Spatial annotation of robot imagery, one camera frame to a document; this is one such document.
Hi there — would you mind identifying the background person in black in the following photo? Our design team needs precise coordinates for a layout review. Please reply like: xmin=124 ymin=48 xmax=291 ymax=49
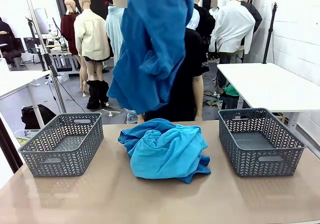
xmin=0 ymin=16 xmax=16 ymax=68

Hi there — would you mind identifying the silver metal pole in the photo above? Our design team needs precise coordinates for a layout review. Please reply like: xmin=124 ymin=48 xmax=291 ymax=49
xmin=23 ymin=0 xmax=68 ymax=114

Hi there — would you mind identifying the black tripod stand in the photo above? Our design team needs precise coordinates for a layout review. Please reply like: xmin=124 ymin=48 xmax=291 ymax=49
xmin=262 ymin=1 xmax=279 ymax=65

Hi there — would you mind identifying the mannequin in maroon top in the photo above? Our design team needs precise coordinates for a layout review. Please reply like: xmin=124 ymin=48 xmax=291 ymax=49
xmin=60 ymin=0 xmax=88 ymax=97

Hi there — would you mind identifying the green bag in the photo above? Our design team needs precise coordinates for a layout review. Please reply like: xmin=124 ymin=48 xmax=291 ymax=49
xmin=222 ymin=83 xmax=240 ymax=97

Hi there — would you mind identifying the dark metal frame post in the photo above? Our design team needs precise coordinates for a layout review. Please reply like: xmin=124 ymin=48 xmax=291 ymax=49
xmin=0 ymin=112 xmax=25 ymax=174

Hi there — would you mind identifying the mannequin in pale blue shirt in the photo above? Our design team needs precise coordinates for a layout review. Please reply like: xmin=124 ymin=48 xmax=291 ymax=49
xmin=186 ymin=7 xmax=201 ymax=32

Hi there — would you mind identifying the person in black T-shirt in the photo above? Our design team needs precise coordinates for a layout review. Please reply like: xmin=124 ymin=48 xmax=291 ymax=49
xmin=144 ymin=27 xmax=211 ymax=122

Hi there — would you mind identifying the black light stand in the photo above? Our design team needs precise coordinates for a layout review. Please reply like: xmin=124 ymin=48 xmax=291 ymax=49
xmin=24 ymin=16 xmax=48 ymax=72

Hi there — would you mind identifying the person's left forearm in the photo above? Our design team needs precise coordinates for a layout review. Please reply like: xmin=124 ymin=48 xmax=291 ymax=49
xmin=192 ymin=88 xmax=204 ymax=122

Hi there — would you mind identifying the mannequin in black jacket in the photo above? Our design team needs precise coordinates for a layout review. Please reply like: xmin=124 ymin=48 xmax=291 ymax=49
xmin=191 ymin=0 xmax=216 ymax=60

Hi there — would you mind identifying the blue garment with red print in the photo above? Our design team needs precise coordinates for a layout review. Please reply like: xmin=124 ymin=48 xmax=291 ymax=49
xmin=117 ymin=127 xmax=212 ymax=185

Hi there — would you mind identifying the mannequin in cream jacket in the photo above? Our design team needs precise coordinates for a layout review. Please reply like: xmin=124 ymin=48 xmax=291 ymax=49
xmin=74 ymin=0 xmax=111 ymax=110

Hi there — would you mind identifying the grey plastic lattice basket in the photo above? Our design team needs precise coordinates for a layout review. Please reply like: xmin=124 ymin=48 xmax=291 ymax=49
xmin=17 ymin=112 xmax=105 ymax=178
xmin=217 ymin=107 xmax=306 ymax=178

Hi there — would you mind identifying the black bag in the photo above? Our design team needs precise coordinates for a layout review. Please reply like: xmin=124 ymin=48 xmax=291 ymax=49
xmin=21 ymin=103 xmax=57 ymax=130

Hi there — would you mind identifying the small mannequin in white top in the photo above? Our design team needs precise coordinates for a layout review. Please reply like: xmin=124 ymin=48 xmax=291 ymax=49
xmin=209 ymin=0 xmax=221 ymax=19

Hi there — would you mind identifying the light blue garment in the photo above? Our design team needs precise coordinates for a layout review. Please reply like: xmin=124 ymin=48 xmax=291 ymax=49
xmin=129 ymin=118 xmax=209 ymax=180

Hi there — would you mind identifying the dark blue garment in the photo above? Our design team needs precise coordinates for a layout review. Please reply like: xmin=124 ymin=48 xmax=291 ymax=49
xmin=106 ymin=0 xmax=195 ymax=115

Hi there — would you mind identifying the clear plastic storage box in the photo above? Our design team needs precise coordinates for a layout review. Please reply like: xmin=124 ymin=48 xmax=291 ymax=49
xmin=13 ymin=129 xmax=40 ymax=147

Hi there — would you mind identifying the mannequin in black coat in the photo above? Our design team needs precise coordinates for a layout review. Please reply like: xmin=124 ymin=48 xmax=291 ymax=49
xmin=238 ymin=0 xmax=263 ymax=47

